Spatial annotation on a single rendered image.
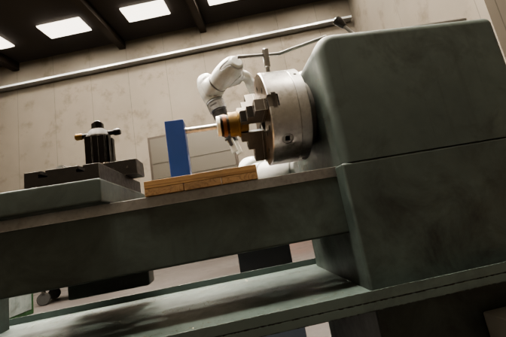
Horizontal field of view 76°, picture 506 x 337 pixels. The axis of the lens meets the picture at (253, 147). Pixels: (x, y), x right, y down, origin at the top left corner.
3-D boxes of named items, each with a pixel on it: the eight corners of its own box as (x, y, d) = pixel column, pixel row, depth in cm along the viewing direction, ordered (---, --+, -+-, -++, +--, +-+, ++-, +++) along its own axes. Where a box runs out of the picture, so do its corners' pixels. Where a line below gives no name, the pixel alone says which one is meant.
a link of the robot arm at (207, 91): (200, 107, 161) (214, 92, 153) (189, 82, 165) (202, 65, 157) (217, 107, 169) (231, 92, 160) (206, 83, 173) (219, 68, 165)
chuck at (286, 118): (285, 161, 127) (272, 82, 127) (308, 162, 95) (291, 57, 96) (262, 165, 126) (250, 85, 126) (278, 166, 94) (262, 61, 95)
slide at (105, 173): (141, 193, 123) (140, 182, 124) (99, 179, 82) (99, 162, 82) (91, 201, 121) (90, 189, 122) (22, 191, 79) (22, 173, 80)
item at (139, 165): (144, 177, 115) (143, 162, 116) (137, 172, 105) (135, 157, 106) (84, 186, 112) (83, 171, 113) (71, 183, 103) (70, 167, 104)
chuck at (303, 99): (293, 159, 127) (281, 81, 128) (319, 160, 96) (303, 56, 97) (285, 161, 127) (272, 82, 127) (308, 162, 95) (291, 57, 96)
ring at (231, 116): (244, 113, 115) (218, 116, 114) (246, 104, 106) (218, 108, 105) (248, 138, 113) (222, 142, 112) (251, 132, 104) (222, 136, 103)
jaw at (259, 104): (270, 108, 108) (275, 92, 97) (273, 122, 107) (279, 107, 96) (238, 113, 107) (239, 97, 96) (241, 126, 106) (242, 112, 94)
